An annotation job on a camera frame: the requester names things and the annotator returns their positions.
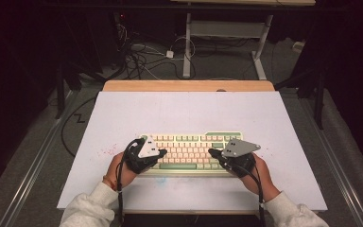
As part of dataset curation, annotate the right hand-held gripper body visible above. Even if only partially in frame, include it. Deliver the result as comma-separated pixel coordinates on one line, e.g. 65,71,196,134
218,138,262,179

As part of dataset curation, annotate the left hand-held gripper black cable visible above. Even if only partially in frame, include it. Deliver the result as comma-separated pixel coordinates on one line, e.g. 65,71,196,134
115,137,146,227

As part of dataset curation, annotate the long black floor cable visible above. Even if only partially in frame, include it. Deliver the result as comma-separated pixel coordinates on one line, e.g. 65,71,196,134
60,96,97,159

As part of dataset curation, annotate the black stand leg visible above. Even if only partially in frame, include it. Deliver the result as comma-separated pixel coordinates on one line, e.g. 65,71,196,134
55,62,67,120

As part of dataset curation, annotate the hand-held gripper black cable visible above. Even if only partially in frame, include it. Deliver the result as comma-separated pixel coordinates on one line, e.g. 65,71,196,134
115,137,146,227
230,164,268,227

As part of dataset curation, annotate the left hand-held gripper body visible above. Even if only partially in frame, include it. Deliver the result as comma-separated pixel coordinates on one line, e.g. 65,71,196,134
124,135,160,174

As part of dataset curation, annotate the white metal desk frame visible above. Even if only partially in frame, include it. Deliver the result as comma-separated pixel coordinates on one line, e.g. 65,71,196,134
169,0,316,80

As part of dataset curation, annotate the cream and green keyboard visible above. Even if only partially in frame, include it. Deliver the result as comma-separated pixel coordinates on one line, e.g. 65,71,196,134
136,131,245,178

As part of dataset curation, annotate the white table cover board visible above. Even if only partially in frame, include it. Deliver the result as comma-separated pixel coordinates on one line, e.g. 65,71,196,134
56,90,329,212

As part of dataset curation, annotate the person's right hand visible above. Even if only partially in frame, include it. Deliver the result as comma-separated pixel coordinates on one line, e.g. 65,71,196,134
239,152,282,202

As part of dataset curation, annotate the aluminium floor rail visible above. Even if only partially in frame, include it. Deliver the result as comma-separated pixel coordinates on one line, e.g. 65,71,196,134
0,91,79,227
296,94,363,227

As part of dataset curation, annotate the right hand-held gripper black cable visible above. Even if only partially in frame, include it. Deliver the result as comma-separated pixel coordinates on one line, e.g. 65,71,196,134
230,164,268,227

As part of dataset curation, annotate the tangle of black cables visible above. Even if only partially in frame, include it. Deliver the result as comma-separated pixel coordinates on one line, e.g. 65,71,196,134
116,22,197,80

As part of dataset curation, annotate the wooden table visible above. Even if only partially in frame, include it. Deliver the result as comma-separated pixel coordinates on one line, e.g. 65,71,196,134
102,79,276,93

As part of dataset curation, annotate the person's left hand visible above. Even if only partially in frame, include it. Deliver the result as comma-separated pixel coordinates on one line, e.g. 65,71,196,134
102,151,138,192

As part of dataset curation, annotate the small white box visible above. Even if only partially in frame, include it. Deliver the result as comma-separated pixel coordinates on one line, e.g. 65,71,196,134
292,41,306,53

